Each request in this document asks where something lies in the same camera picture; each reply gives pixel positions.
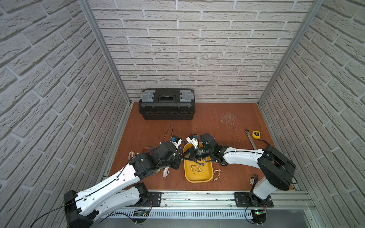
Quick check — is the white slim strap watch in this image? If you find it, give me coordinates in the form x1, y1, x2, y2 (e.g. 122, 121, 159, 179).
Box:
190, 165, 202, 175

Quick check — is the cream oval face watch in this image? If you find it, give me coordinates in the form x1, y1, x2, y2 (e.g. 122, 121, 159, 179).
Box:
212, 169, 221, 182

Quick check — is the brown leather strap watch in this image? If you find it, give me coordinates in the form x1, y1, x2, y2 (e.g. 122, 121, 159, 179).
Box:
250, 174, 258, 187

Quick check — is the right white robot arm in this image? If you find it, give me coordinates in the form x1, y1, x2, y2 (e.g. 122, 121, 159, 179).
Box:
182, 133, 296, 207

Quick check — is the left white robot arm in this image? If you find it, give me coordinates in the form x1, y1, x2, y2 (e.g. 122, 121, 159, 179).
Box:
64, 136, 182, 228

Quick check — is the yellow plastic storage tray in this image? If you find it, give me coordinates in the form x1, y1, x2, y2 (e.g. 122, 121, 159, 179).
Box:
183, 157, 213, 183

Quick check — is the silver ratchet wrench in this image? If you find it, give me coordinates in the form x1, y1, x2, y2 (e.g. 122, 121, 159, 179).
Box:
244, 129, 257, 150

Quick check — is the yellow tape measure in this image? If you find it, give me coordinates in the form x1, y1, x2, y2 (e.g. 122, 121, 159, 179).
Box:
252, 131, 261, 141

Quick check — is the black plastic toolbox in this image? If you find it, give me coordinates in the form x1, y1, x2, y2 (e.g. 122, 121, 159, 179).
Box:
139, 88, 196, 120

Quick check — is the pink white strap watch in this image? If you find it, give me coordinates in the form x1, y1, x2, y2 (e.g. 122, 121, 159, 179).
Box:
163, 167, 169, 178

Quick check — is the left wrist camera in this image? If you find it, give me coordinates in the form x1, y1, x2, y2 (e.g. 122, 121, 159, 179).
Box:
170, 135, 182, 150

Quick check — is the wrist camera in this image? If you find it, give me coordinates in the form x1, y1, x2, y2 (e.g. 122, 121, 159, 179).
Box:
170, 135, 182, 150
186, 134, 199, 149

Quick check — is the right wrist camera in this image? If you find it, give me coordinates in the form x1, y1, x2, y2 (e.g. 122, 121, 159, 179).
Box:
186, 134, 199, 149

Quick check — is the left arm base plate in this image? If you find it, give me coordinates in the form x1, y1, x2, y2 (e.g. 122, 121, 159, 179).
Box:
134, 192, 162, 207

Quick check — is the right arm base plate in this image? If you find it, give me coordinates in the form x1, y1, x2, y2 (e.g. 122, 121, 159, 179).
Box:
234, 192, 274, 208

